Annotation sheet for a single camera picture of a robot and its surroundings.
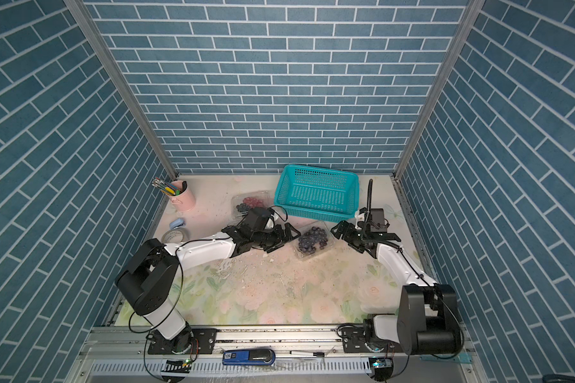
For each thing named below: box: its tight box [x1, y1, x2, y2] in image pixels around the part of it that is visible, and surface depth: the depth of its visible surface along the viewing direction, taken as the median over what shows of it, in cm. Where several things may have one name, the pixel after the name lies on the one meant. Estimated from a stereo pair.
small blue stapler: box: [169, 217, 187, 231], surface depth 101 cm
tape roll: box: [161, 228, 190, 244], surface depth 98 cm
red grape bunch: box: [242, 197, 265, 209], surface depth 107 cm
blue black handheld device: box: [222, 348, 277, 367], surface depth 71 cm
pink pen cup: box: [165, 180, 197, 213], surface depth 102 cm
